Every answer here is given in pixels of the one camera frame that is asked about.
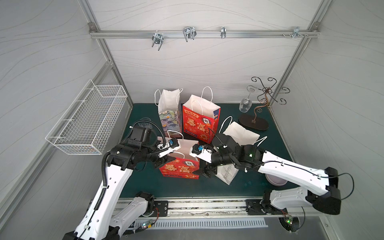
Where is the red paper bag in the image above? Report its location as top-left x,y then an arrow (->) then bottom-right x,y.
182,95 -> 221,144
157,130 -> 201,180

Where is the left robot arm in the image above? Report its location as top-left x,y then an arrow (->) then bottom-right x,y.
63,122 -> 181,240

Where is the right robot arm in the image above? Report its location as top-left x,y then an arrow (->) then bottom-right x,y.
190,134 -> 342,215

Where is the white paper bag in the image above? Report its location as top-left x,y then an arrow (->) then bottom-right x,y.
216,116 -> 268,185

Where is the floral paper bag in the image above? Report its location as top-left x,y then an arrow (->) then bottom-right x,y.
154,89 -> 184,138

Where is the scrolled metal glass rack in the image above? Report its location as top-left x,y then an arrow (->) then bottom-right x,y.
238,76 -> 291,131

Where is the wine glass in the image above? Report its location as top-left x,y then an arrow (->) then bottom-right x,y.
239,94 -> 253,113

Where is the pink bowl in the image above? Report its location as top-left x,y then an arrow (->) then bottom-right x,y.
265,174 -> 288,187

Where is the white vent grille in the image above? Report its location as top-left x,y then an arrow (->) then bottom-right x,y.
150,218 -> 268,230

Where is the leftmost metal hook clamp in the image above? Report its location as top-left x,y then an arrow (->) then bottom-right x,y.
152,33 -> 164,51

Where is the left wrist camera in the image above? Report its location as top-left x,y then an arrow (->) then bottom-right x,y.
157,138 -> 181,158

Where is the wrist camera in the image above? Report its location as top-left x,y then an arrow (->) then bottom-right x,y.
157,138 -> 181,158
190,144 -> 213,163

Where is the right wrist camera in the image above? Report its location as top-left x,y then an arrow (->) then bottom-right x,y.
190,144 -> 213,163

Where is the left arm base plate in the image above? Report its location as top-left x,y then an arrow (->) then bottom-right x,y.
150,200 -> 169,218

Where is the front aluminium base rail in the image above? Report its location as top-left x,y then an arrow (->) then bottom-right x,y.
86,196 -> 330,221

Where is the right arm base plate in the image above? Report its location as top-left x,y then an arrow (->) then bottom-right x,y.
246,199 -> 283,216

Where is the white wire basket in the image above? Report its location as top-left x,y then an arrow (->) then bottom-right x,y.
45,80 -> 127,155

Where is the horizontal aluminium rail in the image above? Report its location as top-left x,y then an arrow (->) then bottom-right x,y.
90,29 -> 321,39

